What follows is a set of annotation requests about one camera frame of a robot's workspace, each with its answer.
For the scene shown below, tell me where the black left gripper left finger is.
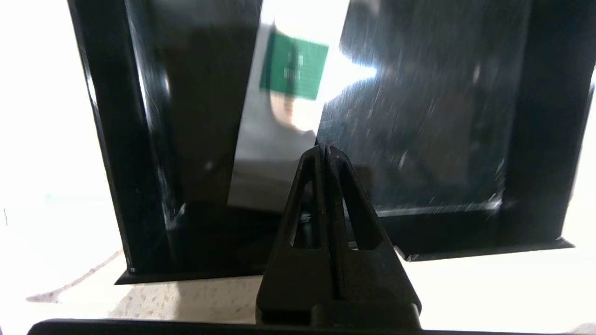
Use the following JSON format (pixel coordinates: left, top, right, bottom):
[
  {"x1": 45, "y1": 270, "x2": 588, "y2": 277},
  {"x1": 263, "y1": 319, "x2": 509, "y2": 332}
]
[{"x1": 256, "y1": 145, "x2": 334, "y2": 326}]

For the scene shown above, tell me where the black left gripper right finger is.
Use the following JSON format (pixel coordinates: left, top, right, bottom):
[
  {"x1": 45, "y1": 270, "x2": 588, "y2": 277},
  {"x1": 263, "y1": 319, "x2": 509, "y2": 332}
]
[{"x1": 325, "y1": 145, "x2": 422, "y2": 326}]

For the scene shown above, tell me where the black sliding drawer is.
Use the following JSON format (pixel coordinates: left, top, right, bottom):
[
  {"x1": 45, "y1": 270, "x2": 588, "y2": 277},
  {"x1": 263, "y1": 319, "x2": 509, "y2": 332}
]
[{"x1": 68, "y1": 0, "x2": 596, "y2": 285}]

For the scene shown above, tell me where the clear packet with green label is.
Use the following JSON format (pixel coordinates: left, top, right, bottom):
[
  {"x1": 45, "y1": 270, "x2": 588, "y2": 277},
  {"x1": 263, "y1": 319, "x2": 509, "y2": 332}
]
[{"x1": 227, "y1": 0, "x2": 351, "y2": 214}]

